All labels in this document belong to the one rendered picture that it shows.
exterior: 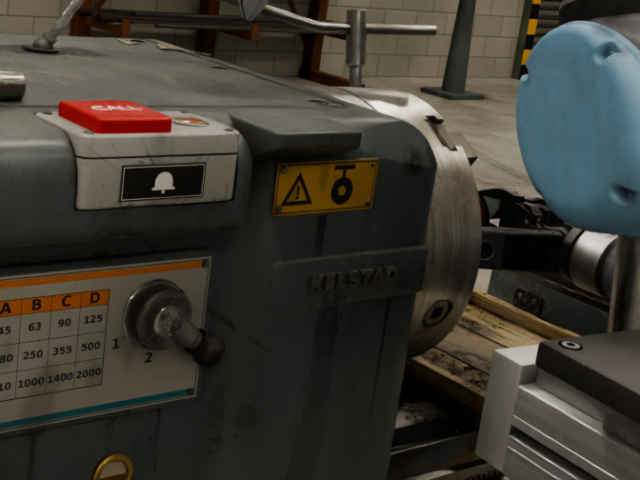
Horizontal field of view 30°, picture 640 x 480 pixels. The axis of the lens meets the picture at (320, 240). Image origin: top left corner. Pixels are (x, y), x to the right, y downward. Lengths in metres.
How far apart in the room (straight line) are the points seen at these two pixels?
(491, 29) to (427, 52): 0.89
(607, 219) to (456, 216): 0.58
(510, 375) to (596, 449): 0.09
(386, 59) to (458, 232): 9.54
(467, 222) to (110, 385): 0.47
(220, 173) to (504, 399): 0.27
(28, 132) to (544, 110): 0.34
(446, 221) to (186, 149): 0.43
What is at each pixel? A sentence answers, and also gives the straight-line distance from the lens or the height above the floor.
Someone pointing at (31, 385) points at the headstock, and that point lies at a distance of 0.91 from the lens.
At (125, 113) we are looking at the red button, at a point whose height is 1.27.
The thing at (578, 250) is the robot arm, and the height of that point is 1.09.
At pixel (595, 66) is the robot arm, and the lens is 0.66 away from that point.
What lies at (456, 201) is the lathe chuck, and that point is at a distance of 1.25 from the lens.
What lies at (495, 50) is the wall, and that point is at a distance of 11.85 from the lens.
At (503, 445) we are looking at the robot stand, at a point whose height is 1.05.
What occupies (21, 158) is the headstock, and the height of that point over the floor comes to 1.24.
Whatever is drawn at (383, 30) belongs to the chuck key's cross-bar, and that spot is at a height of 1.30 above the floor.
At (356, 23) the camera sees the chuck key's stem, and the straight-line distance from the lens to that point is 1.34.
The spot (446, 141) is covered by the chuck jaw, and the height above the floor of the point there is 1.20.
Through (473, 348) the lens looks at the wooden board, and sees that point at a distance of 1.62.
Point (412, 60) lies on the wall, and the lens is 11.02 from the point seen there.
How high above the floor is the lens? 1.43
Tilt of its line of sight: 16 degrees down
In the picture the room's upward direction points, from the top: 8 degrees clockwise
